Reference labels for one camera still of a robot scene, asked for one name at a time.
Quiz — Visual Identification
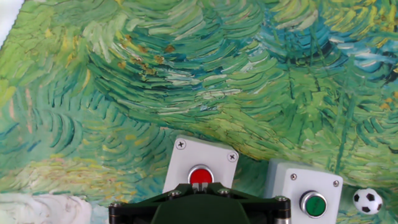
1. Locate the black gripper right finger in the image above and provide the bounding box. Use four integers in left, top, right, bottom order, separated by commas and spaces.
198, 182, 292, 224

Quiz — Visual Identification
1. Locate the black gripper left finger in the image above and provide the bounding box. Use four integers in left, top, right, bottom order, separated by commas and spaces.
108, 182, 200, 224

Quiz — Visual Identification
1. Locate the grey box green push button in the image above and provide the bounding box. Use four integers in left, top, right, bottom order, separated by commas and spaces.
263, 158, 344, 224

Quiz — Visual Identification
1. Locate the grey box red push button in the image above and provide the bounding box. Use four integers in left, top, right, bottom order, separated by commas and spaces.
162, 134, 239, 194

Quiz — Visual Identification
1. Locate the small soccer ball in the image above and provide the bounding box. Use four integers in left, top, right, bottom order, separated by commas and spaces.
353, 187, 384, 215

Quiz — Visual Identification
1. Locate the painted landscape cloth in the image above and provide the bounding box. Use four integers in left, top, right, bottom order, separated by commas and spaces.
0, 0, 398, 224

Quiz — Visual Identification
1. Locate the white fabric sheet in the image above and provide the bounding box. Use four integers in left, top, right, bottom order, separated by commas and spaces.
0, 0, 25, 47

